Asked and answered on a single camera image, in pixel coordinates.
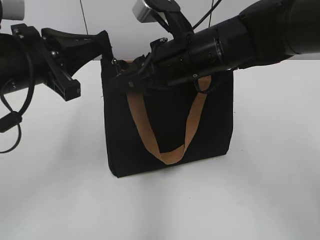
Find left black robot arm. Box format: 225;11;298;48
0;23;114;101

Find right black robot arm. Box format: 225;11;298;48
110;0;320;94

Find black wall cable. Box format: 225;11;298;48
206;0;215;28
79;0;90;36

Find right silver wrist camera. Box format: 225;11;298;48
131;0;181;24

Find left black wall cable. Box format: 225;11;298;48
79;0;90;36

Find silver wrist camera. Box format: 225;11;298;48
0;0;25;21
131;0;181;24

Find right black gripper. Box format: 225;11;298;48
109;37;200;96

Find black tote bag tan handles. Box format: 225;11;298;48
100;54;234;178

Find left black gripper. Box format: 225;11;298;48
10;23;110;102

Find right black camera cable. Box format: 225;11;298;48
159;0;223;95

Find left black camera cable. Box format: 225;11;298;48
0;37;36;154

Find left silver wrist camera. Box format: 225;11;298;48
0;0;25;21

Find black camera cable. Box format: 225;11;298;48
0;37;36;154
159;0;223;95

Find right black wall cable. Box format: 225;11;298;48
206;0;215;28

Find silver zipper pull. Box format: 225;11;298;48
111;58;123;76

